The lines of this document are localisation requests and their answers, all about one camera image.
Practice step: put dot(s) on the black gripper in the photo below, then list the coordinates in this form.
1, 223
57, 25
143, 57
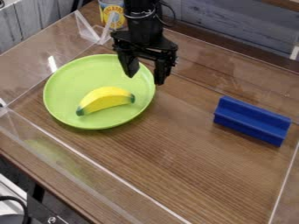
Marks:
143, 41

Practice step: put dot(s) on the yellow toy banana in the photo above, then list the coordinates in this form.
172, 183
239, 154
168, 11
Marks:
103, 98

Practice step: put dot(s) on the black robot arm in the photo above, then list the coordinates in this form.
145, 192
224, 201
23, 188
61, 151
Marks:
145, 5

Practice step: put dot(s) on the green round plate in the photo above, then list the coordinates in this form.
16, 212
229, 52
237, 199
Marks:
85, 74

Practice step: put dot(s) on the yellow blue tin can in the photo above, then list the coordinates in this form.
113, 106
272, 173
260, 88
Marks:
112, 10

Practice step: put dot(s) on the blue plastic block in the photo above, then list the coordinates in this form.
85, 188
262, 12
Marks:
251, 120

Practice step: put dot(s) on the clear acrylic corner bracket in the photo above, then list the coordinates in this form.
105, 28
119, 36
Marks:
93, 33

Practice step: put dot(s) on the clear acrylic enclosure wall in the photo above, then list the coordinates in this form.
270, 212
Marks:
91, 189

